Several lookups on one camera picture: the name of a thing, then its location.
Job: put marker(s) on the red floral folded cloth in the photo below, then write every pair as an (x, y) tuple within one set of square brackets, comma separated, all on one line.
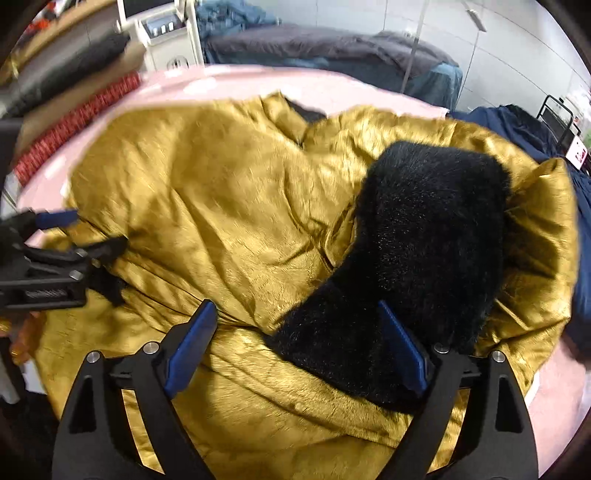
[(45, 145)]

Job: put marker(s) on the pink polka dot bedsheet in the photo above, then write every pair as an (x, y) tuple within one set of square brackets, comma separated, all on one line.
[(231, 87)]

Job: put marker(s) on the wooden wall shelf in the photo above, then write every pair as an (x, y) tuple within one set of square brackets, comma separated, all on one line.
[(21, 56)]

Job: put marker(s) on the tan folded garment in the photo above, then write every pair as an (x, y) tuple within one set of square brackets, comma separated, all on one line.
[(42, 118)]

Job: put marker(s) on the black folded garment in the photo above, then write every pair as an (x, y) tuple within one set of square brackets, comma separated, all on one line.
[(93, 59)]

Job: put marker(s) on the white beauty machine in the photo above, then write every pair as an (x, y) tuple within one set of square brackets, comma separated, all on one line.
[(167, 29)]

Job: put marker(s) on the grey covered massage bed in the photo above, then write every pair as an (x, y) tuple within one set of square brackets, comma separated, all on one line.
[(388, 60)]

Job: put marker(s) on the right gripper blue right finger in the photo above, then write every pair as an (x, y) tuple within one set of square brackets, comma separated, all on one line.
[(435, 378)]

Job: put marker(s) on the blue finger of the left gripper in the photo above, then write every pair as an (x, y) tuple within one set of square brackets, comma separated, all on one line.
[(104, 249), (45, 220)]

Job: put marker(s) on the left hand gold nails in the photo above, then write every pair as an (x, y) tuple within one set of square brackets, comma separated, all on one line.
[(24, 329)]

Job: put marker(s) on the navy blue folded garment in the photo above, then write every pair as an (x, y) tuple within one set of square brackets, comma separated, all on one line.
[(529, 134)]

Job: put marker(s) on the blue crumpled cloth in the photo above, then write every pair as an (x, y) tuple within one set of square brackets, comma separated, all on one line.
[(217, 18)]

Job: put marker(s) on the gold satin fur-lined coat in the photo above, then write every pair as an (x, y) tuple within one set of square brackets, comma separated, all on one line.
[(433, 238)]

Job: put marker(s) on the white floor lamp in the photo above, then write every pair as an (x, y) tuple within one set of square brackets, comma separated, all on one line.
[(451, 26)]

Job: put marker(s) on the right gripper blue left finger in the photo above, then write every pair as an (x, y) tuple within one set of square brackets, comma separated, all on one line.
[(156, 374)]

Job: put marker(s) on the black wire trolley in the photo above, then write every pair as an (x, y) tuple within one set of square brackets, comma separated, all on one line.
[(562, 123)]

